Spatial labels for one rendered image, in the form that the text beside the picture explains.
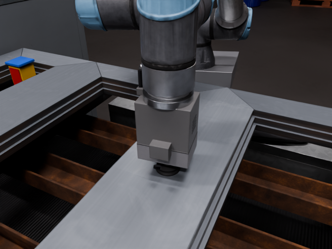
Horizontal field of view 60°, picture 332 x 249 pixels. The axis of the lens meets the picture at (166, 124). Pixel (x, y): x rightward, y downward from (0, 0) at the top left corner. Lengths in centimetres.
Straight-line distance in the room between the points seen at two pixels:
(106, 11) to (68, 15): 94
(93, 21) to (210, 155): 31
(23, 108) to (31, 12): 60
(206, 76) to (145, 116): 77
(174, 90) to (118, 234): 21
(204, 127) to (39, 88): 47
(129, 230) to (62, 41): 110
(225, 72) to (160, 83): 79
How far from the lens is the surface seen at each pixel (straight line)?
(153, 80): 38
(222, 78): 117
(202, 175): 50
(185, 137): 42
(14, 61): 101
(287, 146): 93
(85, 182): 77
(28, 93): 84
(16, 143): 70
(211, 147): 56
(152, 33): 36
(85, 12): 51
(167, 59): 37
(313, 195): 80
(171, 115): 40
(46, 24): 134
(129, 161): 52
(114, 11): 49
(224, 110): 69
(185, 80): 38
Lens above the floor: 120
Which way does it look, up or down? 33 degrees down
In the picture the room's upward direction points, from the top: straight up
